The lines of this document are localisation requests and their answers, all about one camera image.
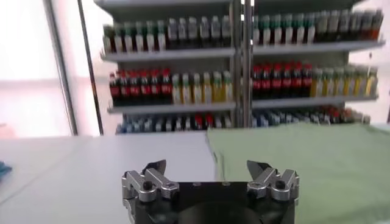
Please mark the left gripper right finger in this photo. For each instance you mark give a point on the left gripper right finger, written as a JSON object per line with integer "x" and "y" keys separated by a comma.
{"x": 274, "y": 182}

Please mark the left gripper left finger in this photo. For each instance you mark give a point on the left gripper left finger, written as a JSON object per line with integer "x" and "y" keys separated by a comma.
{"x": 146, "y": 182}

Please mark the light green shirt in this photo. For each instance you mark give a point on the light green shirt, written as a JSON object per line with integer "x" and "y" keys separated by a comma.
{"x": 320, "y": 170}

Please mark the small bottle white label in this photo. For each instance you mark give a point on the small bottle white label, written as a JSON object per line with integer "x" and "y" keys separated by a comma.
{"x": 169, "y": 124}
{"x": 159, "y": 124}
{"x": 296, "y": 117}
{"x": 306, "y": 117}

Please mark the small dark tea bottle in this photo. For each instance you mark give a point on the small dark tea bottle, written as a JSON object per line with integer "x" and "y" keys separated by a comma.
{"x": 316, "y": 117}
{"x": 178, "y": 123}
{"x": 326, "y": 116}
{"x": 188, "y": 123}

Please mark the red cap cola bottle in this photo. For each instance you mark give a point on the red cap cola bottle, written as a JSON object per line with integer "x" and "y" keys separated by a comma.
{"x": 114, "y": 91}
{"x": 257, "y": 85}
{"x": 166, "y": 89}
{"x": 267, "y": 84}
{"x": 155, "y": 89}
{"x": 124, "y": 90}
{"x": 277, "y": 84}
{"x": 134, "y": 90}
{"x": 145, "y": 89}
{"x": 286, "y": 83}
{"x": 296, "y": 82}
{"x": 208, "y": 121}
{"x": 307, "y": 82}
{"x": 198, "y": 121}
{"x": 335, "y": 116}

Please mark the black slanted pole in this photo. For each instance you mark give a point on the black slanted pole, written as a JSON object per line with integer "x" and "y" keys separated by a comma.
{"x": 90, "y": 67}

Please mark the gray metal drinks shelf rack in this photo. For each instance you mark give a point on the gray metal drinks shelf rack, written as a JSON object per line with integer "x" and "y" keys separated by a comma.
{"x": 167, "y": 55}
{"x": 304, "y": 48}

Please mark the dark bottle green cap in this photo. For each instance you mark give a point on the dark bottle green cap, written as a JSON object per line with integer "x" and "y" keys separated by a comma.
{"x": 161, "y": 39}
{"x": 276, "y": 32}
{"x": 139, "y": 41}
{"x": 107, "y": 42}
{"x": 298, "y": 30}
{"x": 150, "y": 39}
{"x": 256, "y": 33}
{"x": 265, "y": 33}
{"x": 118, "y": 42}
{"x": 128, "y": 41}
{"x": 309, "y": 30}
{"x": 287, "y": 32}

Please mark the crumpled light blue cloth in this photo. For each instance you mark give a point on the crumpled light blue cloth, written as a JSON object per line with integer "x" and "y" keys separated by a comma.
{"x": 3, "y": 170}

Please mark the dark bottle white cap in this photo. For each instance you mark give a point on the dark bottle white cap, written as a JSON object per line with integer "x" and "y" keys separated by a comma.
{"x": 355, "y": 23}
{"x": 366, "y": 23}
{"x": 172, "y": 33}
{"x": 215, "y": 30}
{"x": 204, "y": 30}
{"x": 226, "y": 29}
{"x": 377, "y": 22}
{"x": 344, "y": 23}
{"x": 182, "y": 32}
{"x": 192, "y": 30}

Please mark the dark bottle beige label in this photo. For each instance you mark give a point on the dark bottle beige label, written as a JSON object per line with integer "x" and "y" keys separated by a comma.
{"x": 321, "y": 24}
{"x": 333, "y": 24}

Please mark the gray slanted frame bar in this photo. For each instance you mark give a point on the gray slanted frame bar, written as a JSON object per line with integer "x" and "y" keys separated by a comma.
{"x": 59, "y": 67}

